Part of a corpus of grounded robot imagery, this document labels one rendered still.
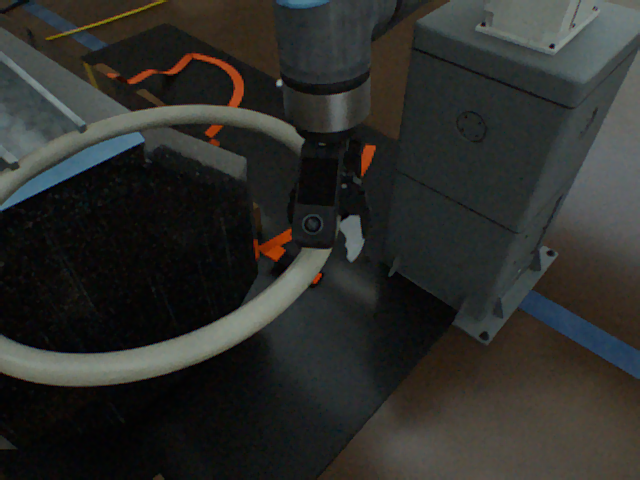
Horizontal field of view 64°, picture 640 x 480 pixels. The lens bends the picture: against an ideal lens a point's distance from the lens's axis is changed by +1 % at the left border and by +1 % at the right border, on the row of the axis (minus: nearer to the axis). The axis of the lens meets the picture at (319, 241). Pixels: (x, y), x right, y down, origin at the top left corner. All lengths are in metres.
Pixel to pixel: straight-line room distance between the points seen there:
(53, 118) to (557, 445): 1.39
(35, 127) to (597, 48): 1.08
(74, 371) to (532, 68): 0.98
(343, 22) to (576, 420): 1.36
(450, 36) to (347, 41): 0.76
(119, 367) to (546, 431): 1.27
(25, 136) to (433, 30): 0.84
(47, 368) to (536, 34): 1.05
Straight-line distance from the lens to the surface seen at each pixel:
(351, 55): 0.49
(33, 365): 0.56
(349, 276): 1.72
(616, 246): 2.12
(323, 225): 0.52
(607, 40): 1.31
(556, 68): 1.16
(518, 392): 1.62
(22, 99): 0.96
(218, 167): 1.16
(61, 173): 0.99
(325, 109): 0.50
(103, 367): 0.52
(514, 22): 1.22
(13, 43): 1.39
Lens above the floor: 1.36
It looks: 48 degrees down
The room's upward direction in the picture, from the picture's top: straight up
